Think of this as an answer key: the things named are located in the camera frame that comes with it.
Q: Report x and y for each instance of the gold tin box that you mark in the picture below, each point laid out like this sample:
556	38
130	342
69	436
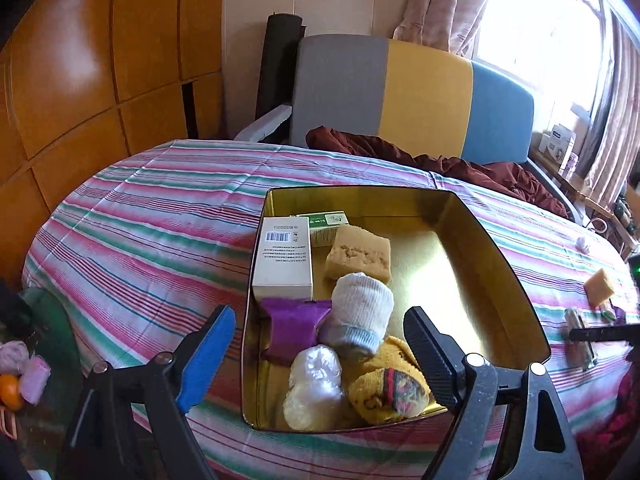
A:
450	270

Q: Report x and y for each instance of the pink cloth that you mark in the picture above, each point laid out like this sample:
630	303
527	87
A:
14	356
35	382

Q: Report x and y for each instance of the orange fruit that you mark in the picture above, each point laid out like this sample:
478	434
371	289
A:
10	391

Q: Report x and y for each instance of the white cardboard box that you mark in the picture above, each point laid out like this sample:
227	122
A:
559	142

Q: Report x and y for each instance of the wooden wardrobe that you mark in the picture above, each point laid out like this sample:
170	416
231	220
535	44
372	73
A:
75	60

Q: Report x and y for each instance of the purple cartoon print snack packet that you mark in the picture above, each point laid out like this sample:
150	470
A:
619	313

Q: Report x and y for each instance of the maroon cloth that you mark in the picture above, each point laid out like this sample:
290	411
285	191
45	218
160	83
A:
500	175

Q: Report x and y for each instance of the tall white carton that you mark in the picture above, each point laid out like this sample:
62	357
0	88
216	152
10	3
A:
282	265

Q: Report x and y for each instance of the green and white carton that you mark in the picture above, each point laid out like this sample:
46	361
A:
325	227

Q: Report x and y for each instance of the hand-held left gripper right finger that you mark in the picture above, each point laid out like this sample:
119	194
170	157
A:
430	355

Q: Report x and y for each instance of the black rolled mat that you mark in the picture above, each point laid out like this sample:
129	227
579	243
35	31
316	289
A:
280	70

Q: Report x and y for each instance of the yellow sock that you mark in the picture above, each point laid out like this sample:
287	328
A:
380	392

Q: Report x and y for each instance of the grey yellow blue armchair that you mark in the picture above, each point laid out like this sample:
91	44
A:
425	95

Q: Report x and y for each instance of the clear cracker packet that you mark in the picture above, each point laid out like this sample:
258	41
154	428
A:
580	317

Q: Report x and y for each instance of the white plastic ball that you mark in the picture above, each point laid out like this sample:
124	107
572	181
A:
312	390
582	244

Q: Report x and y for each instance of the green cloth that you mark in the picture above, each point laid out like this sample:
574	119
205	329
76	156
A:
50	320

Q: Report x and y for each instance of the window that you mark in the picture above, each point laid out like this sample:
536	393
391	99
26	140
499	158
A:
540	25

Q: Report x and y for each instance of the yellow sponge block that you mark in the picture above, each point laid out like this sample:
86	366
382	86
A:
357	255

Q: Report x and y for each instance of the beige curtain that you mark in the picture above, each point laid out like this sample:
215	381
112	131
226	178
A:
440	5
617	110

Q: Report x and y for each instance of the wooden side table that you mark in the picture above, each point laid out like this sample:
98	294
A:
595	205

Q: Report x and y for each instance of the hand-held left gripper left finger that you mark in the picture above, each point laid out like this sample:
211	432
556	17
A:
207	360

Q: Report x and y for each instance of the white sock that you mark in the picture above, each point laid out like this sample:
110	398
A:
360	310

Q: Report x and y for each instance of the wedge-shaped yellow sponge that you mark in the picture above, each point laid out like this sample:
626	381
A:
600	286

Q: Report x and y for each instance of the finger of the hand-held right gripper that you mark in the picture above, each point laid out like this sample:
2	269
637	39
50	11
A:
605	333

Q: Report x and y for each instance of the dark cloth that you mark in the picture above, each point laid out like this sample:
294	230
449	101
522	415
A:
12	310

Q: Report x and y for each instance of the person's red garment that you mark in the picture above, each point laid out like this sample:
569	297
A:
620	420

